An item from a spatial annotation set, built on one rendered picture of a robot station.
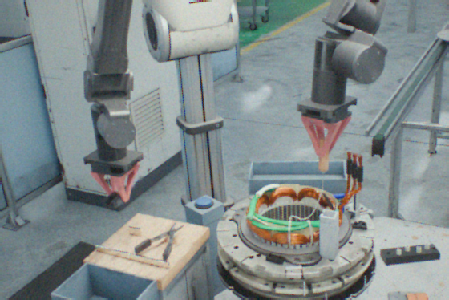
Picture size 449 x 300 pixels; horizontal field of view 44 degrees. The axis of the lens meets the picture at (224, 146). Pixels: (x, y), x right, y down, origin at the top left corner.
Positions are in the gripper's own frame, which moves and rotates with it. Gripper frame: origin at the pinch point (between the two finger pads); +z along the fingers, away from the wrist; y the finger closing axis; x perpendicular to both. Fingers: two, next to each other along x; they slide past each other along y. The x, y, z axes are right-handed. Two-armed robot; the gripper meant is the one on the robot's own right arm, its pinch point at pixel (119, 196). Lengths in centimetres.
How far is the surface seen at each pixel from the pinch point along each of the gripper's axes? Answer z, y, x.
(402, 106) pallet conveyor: 41, 28, 181
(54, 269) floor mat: 118, -129, 96
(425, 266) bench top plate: 40, 55, 54
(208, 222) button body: 18.0, 7.1, 22.8
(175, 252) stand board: 11.9, 11.0, 1.5
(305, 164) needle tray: 13, 23, 50
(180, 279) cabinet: 17.4, 12.2, 0.1
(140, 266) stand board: 12.0, 6.8, -5.2
